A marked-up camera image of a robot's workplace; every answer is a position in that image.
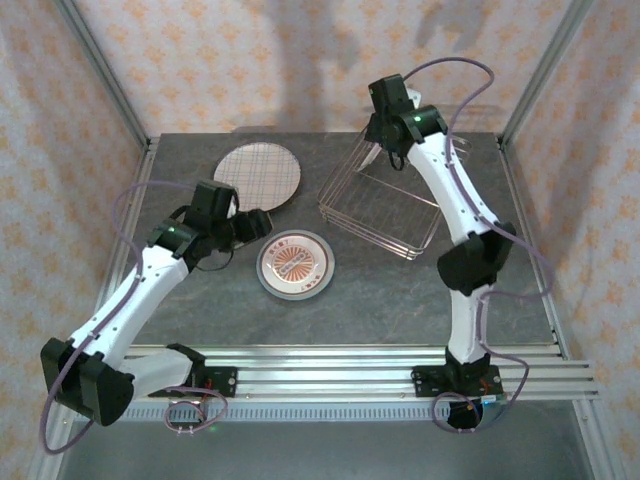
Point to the large blue speckled plate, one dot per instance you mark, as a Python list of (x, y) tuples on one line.
[(285, 201)]

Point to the white watermelon print plate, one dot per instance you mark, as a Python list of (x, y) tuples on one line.
[(371, 157)]

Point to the glass plate red sunburst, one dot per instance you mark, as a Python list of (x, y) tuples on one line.
[(295, 265)]

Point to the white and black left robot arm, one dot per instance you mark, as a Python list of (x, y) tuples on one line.
[(150, 285)]

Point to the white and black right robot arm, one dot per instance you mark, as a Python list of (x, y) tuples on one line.
[(450, 190)]

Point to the glass plate dark green rim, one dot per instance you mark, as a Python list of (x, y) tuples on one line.
[(465, 147)]

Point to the aluminium table side rail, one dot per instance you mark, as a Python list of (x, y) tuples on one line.
[(144, 170), (550, 310)]

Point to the aluminium frame post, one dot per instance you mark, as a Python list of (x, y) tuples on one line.
[(103, 70), (545, 70)]

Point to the aluminium base rail beam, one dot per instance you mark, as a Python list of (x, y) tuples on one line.
[(325, 375)]

